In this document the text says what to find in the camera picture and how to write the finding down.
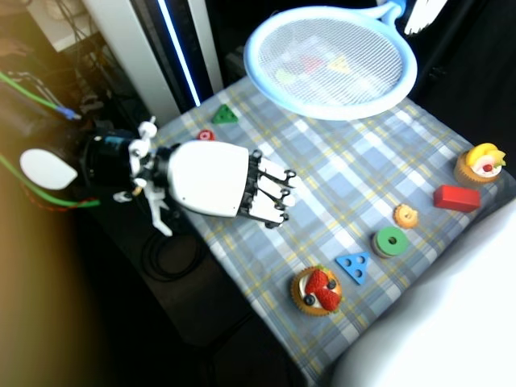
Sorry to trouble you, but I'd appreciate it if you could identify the yellow triangle toy block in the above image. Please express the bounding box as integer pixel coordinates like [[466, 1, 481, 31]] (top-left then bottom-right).
[[327, 56, 352, 74]]

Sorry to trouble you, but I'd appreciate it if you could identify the small orange toy cookie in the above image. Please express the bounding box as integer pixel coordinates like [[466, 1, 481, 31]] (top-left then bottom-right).
[[393, 203, 419, 230]]

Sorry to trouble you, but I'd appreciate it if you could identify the white pillar with blue light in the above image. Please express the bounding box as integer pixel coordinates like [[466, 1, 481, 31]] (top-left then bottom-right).
[[80, 0, 225, 126]]

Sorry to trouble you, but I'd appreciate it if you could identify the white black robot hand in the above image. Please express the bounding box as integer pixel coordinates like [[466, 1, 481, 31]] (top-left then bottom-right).
[[165, 139, 298, 230], [402, 0, 449, 37]]

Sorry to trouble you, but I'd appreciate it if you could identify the green ring toy stack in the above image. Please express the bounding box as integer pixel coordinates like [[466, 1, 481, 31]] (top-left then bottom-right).
[[370, 226, 411, 259]]

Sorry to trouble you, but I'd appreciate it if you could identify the green cable with blue plug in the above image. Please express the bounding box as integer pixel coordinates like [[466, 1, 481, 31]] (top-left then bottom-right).
[[0, 71, 83, 121]]

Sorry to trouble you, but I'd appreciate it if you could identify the green triangle toy block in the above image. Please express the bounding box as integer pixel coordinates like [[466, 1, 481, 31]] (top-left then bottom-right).
[[211, 103, 239, 126]]

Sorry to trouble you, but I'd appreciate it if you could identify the white robot body cover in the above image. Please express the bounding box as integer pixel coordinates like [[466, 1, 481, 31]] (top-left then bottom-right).
[[330, 213, 516, 387]]

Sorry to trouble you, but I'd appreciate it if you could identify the small red toy block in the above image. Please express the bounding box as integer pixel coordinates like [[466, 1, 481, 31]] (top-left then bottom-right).
[[300, 56, 324, 74]]

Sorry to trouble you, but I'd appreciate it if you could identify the white box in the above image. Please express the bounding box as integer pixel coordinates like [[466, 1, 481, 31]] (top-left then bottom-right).
[[27, 0, 96, 52]]

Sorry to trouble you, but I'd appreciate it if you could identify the red rectangular toy block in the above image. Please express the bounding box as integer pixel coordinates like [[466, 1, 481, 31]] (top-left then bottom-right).
[[433, 184, 482, 214]]

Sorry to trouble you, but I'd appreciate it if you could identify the toy cupcake with yellow fruit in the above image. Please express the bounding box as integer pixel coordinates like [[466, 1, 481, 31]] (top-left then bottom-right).
[[453, 142, 508, 187]]

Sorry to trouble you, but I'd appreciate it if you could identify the coiled black cable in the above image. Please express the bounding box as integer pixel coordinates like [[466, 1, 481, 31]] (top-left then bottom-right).
[[139, 229, 205, 283]]

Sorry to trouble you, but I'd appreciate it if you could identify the toy cupcake with strawberries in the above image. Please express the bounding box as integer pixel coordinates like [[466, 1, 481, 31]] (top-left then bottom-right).
[[290, 264, 343, 318]]

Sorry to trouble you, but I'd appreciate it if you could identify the blue triangle toy block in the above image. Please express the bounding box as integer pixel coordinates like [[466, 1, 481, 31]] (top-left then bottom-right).
[[335, 252, 371, 286]]

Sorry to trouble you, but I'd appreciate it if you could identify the light blue toy racket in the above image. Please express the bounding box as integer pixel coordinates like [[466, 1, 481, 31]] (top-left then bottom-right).
[[243, 0, 419, 122]]

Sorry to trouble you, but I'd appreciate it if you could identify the blue plaid table cloth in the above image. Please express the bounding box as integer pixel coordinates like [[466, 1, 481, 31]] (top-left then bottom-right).
[[155, 76, 509, 386]]

